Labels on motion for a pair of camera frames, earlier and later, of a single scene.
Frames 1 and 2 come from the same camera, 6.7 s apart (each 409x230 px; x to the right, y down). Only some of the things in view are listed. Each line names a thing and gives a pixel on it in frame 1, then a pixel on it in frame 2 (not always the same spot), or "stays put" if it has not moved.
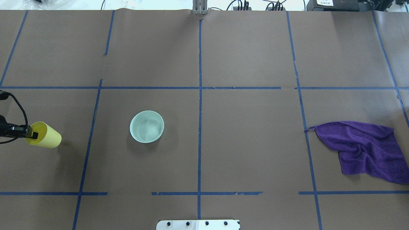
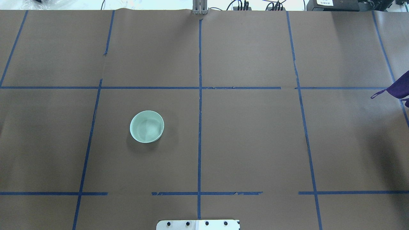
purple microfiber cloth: [373, 151] -> [402, 83]
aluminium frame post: [199, 7] stays put
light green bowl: [146, 126] stays put
